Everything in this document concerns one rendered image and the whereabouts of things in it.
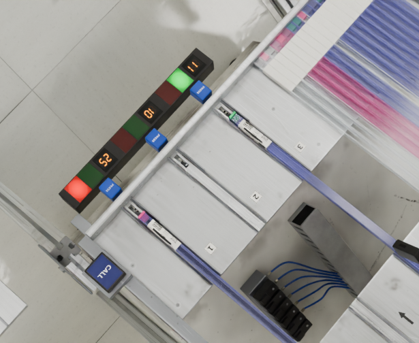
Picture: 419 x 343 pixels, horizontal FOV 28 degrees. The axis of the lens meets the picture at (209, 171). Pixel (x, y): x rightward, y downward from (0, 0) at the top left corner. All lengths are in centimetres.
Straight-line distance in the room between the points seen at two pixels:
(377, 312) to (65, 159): 101
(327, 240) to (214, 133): 40
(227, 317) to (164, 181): 39
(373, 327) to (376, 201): 52
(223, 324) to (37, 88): 74
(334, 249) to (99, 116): 72
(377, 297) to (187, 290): 29
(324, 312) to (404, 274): 48
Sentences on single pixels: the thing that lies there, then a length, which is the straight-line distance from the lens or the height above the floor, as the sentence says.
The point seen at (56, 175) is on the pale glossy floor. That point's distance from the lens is 210.
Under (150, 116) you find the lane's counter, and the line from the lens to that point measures 143.
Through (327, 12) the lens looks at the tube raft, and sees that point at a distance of 147.
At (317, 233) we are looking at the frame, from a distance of 167.
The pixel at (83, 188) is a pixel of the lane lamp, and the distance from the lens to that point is 140.
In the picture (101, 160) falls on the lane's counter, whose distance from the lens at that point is 141.
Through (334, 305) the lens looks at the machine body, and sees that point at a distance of 182.
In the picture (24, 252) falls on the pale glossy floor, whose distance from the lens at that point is 213.
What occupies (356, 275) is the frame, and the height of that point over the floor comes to 66.
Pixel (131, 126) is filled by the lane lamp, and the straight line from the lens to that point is 142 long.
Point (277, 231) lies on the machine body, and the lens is 167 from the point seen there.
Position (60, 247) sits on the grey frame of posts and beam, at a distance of 145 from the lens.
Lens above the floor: 192
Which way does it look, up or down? 57 degrees down
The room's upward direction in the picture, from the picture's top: 114 degrees clockwise
